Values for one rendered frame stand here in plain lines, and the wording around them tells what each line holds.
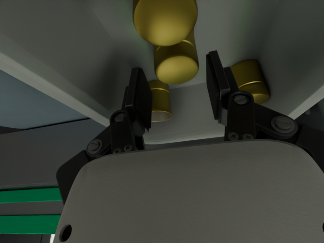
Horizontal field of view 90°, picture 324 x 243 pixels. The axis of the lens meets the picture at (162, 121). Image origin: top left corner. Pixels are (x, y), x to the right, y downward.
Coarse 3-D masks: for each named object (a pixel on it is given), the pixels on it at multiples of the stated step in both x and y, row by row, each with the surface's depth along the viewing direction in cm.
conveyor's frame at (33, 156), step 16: (48, 128) 36; (64, 128) 35; (80, 128) 34; (96, 128) 32; (0, 144) 38; (16, 144) 37; (32, 144) 36; (48, 144) 34; (64, 144) 33; (80, 144) 32; (160, 144) 28; (176, 144) 27; (0, 160) 37; (16, 160) 35; (32, 160) 34; (48, 160) 33; (64, 160) 32; (0, 176) 35; (16, 176) 34; (32, 176) 33; (48, 176) 32
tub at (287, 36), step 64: (0, 0) 7; (64, 0) 10; (128, 0) 12; (256, 0) 12; (320, 0) 9; (0, 64) 7; (64, 64) 9; (128, 64) 17; (320, 64) 10; (192, 128) 20
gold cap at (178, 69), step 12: (192, 36) 12; (156, 48) 12; (168, 48) 11; (180, 48) 11; (192, 48) 12; (156, 60) 12; (168, 60) 11; (180, 60) 11; (192, 60) 11; (156, 72) 12; (168, 72) 12; (180, 72) 12; (192, 72) 12
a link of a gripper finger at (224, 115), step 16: (208, 64) 11; (208, 80) 12; (224, 80) 9; (224, 96) 9; (224, 112) 9; (256, 112) 8; (272, 112) 8; (256, 128) 8; (272, 128) 8; (288, 128) 7
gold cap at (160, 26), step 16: (144, 0) 7; (160, 0) 7; (176, 0) 8; (192, 0) 8; (144, 16) 8; (160, 16) 8; (176, 16) 8; (192, 16) 8; (144, 32) 9; (160, 32) 9; (176, 32) 9
